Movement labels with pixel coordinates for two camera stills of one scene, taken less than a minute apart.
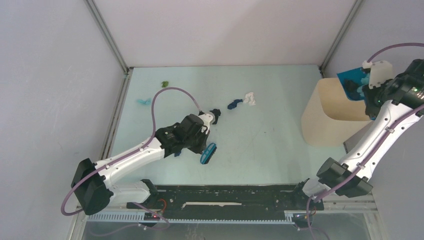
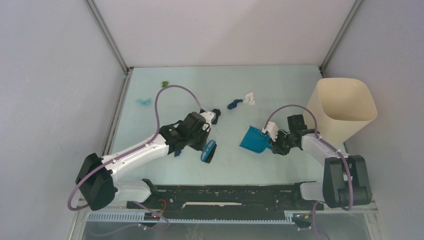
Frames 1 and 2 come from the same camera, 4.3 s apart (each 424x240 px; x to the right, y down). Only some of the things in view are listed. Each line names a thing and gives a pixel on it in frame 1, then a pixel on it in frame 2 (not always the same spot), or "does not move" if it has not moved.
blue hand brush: (208, 152) does not move
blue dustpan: (351, 80) → (256, 140)
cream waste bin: (329, 118) does not move
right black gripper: (371, 109) → (276, 147)
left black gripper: (199, 148) does not move
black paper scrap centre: (217, 112) does not move
